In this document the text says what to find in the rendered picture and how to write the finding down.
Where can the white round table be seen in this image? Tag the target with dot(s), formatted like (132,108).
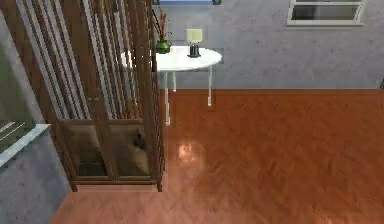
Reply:
(186,58)

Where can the green pot plant with twigs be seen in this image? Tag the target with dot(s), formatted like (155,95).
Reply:
(163,46)

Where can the blue framed wall picture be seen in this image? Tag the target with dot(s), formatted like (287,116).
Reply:
(186,1)

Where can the cream shade black base lamp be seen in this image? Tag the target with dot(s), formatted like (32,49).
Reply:
(194,40)

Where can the white framed window with sill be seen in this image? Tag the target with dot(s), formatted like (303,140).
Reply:
(13,133)

